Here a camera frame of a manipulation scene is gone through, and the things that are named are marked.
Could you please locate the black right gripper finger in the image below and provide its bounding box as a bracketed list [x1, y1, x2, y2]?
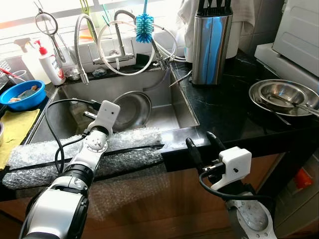
[206, 131, 227, 156]
[185, 137, 205, 173]

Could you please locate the steel plate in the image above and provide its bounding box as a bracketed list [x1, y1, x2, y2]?
[248, 79, 319, 118]
[112, 91, 153, 131]

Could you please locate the stainless steel sink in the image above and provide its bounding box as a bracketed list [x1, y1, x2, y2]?
[24, 75, 200, 145]

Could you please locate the wooden sink cabinet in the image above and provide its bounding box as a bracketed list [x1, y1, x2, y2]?
[0, 152, 285, 239]

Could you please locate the clear bubble wrap sheet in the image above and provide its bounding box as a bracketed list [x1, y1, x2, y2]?
[2, 127, 165, 220]

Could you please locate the slim steel utensil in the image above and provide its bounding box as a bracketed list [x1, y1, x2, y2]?
[168, 71, 193, 88]

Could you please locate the steel spoon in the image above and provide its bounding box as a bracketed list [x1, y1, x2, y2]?
[268, 93, 315, 111]

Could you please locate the orange plastic object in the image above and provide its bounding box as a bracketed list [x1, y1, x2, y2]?
[294, 168, 315, 190]

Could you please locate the steel knife block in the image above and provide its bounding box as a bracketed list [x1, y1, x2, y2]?
[191, 12, 233, 85]

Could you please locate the chrome tap valve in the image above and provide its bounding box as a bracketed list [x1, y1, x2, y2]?
[159, 57, 175, 71]

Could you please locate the white floor appliance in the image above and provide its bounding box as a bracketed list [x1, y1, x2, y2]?
[272, 144, 319, 237]

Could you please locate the white water filter cylinder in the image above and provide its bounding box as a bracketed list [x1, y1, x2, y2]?
[183, 22, 241, 61]

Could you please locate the dark green sponge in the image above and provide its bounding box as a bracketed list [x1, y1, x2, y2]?
[135, 54, 150, 70]

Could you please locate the white plastic tube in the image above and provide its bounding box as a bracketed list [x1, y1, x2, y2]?
[97, 20, 185, 76]

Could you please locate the chrome sink faucet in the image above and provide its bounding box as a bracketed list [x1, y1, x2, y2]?
[92, 10, 138, 68]

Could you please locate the white towel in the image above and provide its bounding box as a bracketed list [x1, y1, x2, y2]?
[177, 0, 256, 38]

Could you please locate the blue bottle brush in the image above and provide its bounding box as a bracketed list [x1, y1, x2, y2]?
[135, 0, 155, 44]

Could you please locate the white dish dryer appliance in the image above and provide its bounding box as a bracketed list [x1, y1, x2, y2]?
[254, 0, 319, 88]

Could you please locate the small steel bowl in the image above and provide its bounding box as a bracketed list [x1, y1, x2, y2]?
[64, 67, 81, 82]

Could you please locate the white soap dispenser bottle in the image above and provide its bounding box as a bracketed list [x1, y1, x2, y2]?
[34, 39, 66, 86]

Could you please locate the blue plastic basin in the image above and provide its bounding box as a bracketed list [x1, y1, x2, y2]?
[0, 80, 46, 111]

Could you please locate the yellow cloth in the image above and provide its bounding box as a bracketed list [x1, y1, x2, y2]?
[0, 109, 40, 169]

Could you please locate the translucent spray bottle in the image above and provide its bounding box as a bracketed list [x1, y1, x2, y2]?
[14, 37, 48, 83]

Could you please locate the clear plastic cup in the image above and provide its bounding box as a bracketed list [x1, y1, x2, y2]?
[9, 70, 26, 84]

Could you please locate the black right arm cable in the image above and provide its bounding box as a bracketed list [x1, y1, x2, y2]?
[198, 167, 275, 202]

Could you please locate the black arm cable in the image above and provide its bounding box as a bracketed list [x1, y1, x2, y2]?
[198, 167, 275, 202]
[44, 98, 103, 175]

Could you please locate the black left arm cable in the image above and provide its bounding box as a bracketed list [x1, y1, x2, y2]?
[44, 98, 103, 175]

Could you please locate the flexible steel faucet hose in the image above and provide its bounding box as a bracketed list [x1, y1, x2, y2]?
[74, 14, 99, 84]

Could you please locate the metal wire strainer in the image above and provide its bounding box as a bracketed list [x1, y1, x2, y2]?
[34, 0, 66, 64]

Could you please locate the red handled utensil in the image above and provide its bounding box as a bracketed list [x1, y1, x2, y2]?
[0, 67, 15, 78]

